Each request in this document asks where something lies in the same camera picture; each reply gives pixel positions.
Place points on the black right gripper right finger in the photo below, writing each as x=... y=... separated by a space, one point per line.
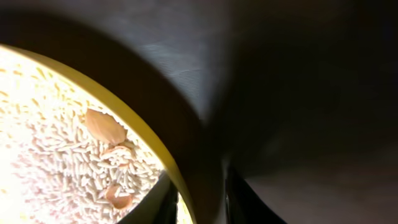
x=243 y=206

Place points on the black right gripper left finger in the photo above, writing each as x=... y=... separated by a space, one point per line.
x=159 y=206

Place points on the rice and food scraps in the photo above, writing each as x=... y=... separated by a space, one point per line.
x=52 y=169

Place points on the yellow plate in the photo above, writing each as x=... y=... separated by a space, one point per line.
x=109 y=127

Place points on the dark brown serving tray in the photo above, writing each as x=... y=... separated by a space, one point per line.
x=299 y=97

